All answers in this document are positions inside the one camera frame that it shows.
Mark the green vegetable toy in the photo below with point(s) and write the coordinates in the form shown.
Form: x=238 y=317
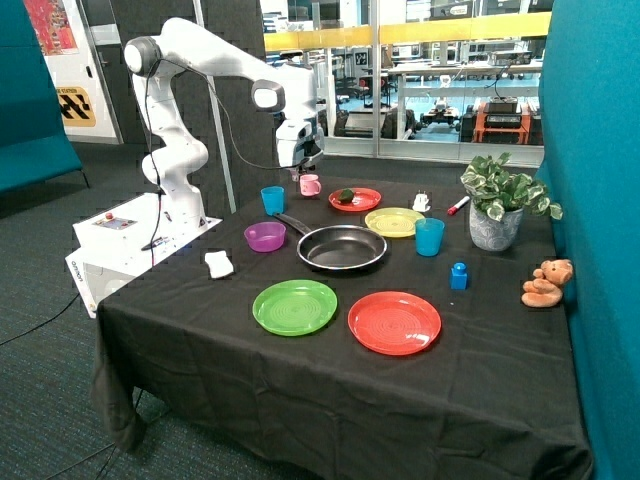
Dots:
x=346 y=196

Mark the potted plant grey pot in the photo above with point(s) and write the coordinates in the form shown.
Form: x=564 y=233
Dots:
x=499 y=199

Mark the brown teddy bear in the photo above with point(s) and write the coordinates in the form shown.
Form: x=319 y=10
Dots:
x=546 y=287

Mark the white sponge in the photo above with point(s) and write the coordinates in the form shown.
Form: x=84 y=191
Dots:
x=219 y=265

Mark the white power adapter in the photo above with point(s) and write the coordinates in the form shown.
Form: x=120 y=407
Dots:
x=421 y=202

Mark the red marker pen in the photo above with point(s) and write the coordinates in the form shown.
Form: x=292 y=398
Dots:
x=454 y=209

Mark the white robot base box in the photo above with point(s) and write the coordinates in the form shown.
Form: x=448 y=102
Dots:
x=122 y=243

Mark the pink mug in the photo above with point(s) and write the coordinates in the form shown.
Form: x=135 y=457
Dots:
x=310 y=185

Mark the black frying pan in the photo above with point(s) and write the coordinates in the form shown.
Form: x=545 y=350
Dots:
x=337 y=247

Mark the blue toy block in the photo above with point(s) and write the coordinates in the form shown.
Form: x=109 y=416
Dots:
x=458 y=279

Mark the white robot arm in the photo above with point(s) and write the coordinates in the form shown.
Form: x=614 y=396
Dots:
x=289 y=89

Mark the yellow plate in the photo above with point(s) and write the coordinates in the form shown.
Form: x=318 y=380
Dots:
x=393 y=222

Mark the teal sofa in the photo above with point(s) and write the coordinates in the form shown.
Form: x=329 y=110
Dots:
x=34 y=145

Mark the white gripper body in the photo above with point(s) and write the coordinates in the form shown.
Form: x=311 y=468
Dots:
x=299 y=143

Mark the green plate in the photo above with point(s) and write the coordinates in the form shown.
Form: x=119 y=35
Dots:
x=295 y=307

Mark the large red plate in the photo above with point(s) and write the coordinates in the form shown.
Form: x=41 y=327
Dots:
x=394 y=323

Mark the black tablecloth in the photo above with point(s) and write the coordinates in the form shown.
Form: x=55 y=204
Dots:
x=493 y=397

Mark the purple plastic bowl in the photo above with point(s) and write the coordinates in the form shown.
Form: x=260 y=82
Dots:
x=265 y=237

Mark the small red plate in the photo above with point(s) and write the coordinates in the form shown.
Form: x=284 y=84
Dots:
x=363 y=199

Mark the blue cup near robot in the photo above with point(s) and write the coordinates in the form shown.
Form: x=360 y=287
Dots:
x=274 y=200

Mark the blue cup right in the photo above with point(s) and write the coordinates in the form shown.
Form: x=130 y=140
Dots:
x=429 y=233

